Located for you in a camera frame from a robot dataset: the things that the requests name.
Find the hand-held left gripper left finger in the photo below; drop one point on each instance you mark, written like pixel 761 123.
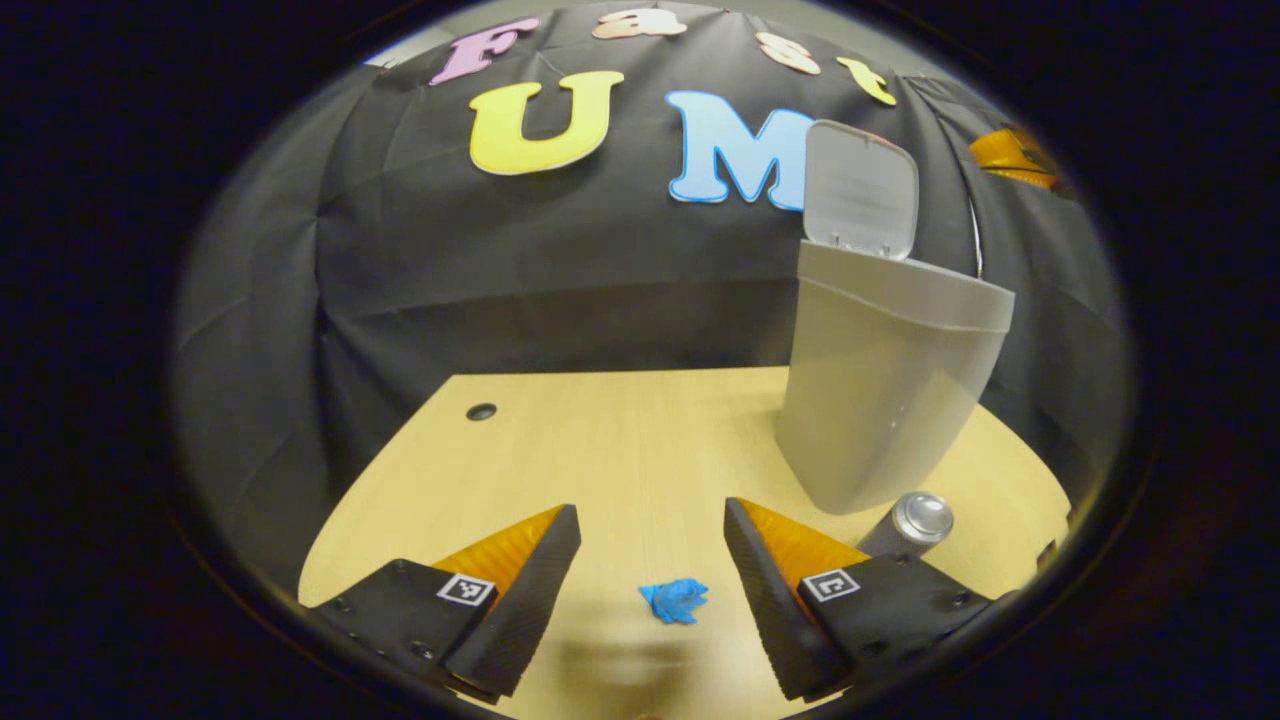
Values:
pixel 525 605

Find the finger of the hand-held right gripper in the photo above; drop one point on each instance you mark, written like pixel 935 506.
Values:
pixel 1010 155

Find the black backdrop cloth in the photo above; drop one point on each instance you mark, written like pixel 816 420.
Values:
pixel 500 260

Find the wooden desktop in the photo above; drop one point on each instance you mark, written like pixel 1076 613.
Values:
pixel 620 450

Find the white desktop garbage bin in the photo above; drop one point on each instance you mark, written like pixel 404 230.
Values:
pixel 880 400

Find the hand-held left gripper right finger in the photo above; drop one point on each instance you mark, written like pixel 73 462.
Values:
pixel 770 605

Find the silver pop can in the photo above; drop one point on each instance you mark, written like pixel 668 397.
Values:
pixel 915 520

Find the blue paper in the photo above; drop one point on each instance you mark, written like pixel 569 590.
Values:
pixel 675 600

